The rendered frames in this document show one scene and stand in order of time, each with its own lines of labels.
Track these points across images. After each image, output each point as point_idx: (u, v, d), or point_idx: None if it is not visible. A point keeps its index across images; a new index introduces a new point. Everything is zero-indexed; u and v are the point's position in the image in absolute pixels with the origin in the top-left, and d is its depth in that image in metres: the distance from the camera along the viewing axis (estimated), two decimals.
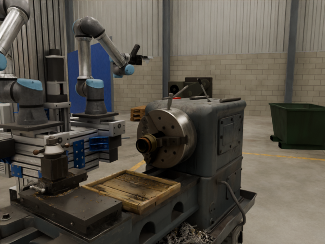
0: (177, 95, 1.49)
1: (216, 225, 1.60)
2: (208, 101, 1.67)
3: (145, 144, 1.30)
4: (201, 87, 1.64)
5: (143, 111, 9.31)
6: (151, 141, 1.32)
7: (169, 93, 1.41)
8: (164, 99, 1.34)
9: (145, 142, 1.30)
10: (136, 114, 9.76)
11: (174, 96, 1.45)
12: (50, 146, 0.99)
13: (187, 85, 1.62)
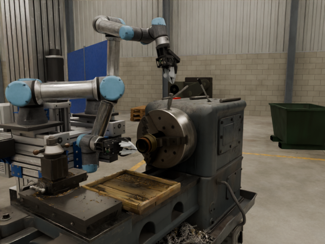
0: (177, 95, 1.49)
1: (216, 225, 1.60)
2: (208, 101, 1.67)
3: (145, 144, 1.30)
4: (201, 87, 1.64)
5: (143, 111, 9.31)
6: (151, 141, 1.32)
7: (169, 93, 1.41)
8: (164, 99, 1.34)
9: (145, 142, 1.30)
10: (136, 114, 9.76)
11: (174, 96, 1.45)
12: (50, 146, 0.99)
13: (187, 85, 1.62)
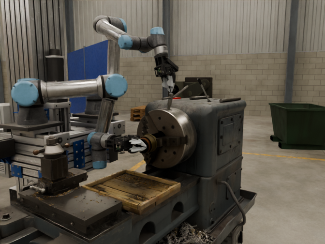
0: (177, 95, 1.49)
1: (216, 225, 1.60)
2: (208, 101, 1.67)
3: (145, 144, 1.30)
4: (201, 87, 1.64)
5: (143, 111, 9.31)
6: (151, 141, 1.32)
7: (169, 93, 1.41)
8: (164, 99, 1.34)
9: (145, 142, 1.30)
10: (136, 114, 9.76)
11: (174, 96, 1.45)
12: (50, 146, 0.99)
13: (187, 85, 1.62)
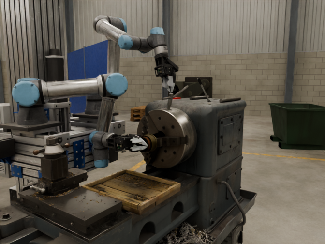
0: (177, 95, 1.49)
1: (216, 225, 1.60)
2: (208, 101, 1.67)
3: (145, 142, 1.31)
4: (201, 87, 1.64)
5: (143, 111, 9.31)
6: (151, 140, 1.32)
7: (169, 93, 1.41)
8: (164, 99, 1.34)
9: (145, 140, 1.31)
10: (136, 114, 9.76)
11: (174, 96, 1.45)
12: (50, 146, 0.99)
13: (187, 85, 1.62)
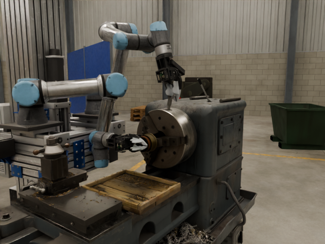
0: (169, 99, 1.34)
1: (216, 225, 1.60)
2: (208, 101, 1.67)
3: (145, 142, 1.31)
4: (201, 87, 1.64)
5: (143, 111, 9.31)
6: (151, 140, 1.32)
7: None
8: None
9: (145, 140, 1.31)
10: (136, 114, 9.76)
11: (169, 98, 1.38)
12: (50, 146, 0.99)
13: (174, 95, 1.18)
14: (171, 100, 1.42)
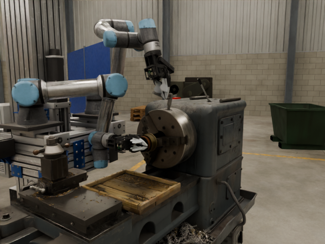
0: None
1: (216, 225, 1.60)
2: (208, 101, 1.67)
3: (145, 142, 1.31)
4: (201, 87, 1.64)
5: (143, 111, 9.31)
6: (151, 140, 1.32)
7: (171, 93, 1.42)
8: (174, 95, 1.50)
9: (145, 140, 1.31)
10: (136, 114, 9.76)
11: None
12: (50, 146, 0.99)
13: (153, 92, 1.19)
14: (170, 100, 1.41)
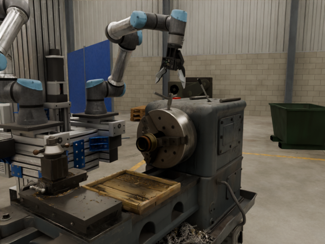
0: (164, 98, 1.35)
1: (216, 225, 1.60)
2: (208, 101, 1.67)
3: (145, 142, 1.31)
4: (201, 87, 1.64)
5: (143, 111, 9.31)
6: (151, 140, 1.32)
7: (171, 93, 1.42)
8: (174, 95, 1.50)
9: (145, 140, 1.31)
10: (136, 114, 9.76)
11: None
12: (50, 146, 0.99)
13: (154, 92, 1.19)
14: (170, 100, 1.41)
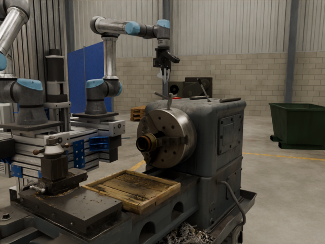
0: (164, 98, 1.35)
1: (216, 225, 1.60)
2: (208, 101, 1.67)
3: (145, 142, 1.31)
4: (201, 87, 1.64)
5: (143, 111, 9.31)
6: (151, 140, 1.32)
7: (171, 93, 1.42)
8: (174, 95, 1.50)
9: (145, 140, 1.31)
10: (136, 114, 9.76)
11: None
12: (50, 146, 0.99)
13: (154, 92, 1.19)
14: (170, 100, 1.41)
